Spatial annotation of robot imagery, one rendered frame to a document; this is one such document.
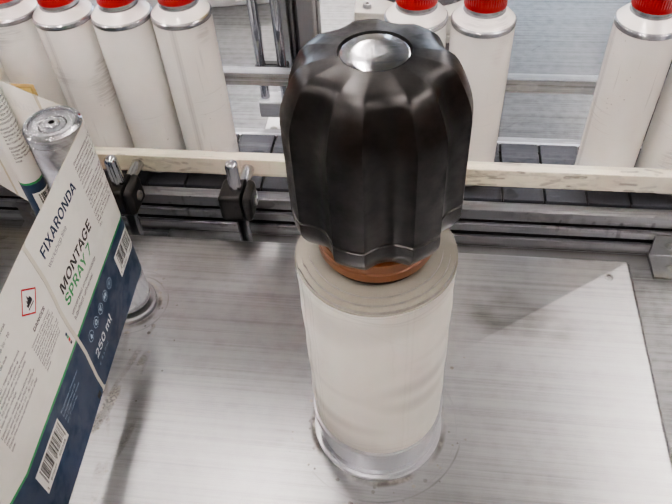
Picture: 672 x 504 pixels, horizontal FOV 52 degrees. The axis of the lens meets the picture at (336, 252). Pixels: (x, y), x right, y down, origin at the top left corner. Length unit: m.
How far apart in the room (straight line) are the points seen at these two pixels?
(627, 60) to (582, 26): 0.43
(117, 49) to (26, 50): 0.09
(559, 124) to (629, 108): 0.22
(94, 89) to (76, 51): 0.04
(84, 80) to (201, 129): 0.11
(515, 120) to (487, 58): 0.26
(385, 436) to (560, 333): 0.19
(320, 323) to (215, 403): 0.19
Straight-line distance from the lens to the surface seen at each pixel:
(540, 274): 0.60
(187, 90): 0.64
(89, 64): 0.67
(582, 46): 0.99
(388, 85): 0.26
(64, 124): 0.48
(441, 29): 0.58
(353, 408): 0.41
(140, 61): 0.64
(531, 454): 0.51
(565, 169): 0.65
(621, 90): 0.62
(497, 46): 0.58
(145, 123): 0.68
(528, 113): 0.85
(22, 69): 0.70
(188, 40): 0.61
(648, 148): 0.68
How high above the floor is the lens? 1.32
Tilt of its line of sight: 48 degrees down
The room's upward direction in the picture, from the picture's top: 4 degrees counter-clockwise
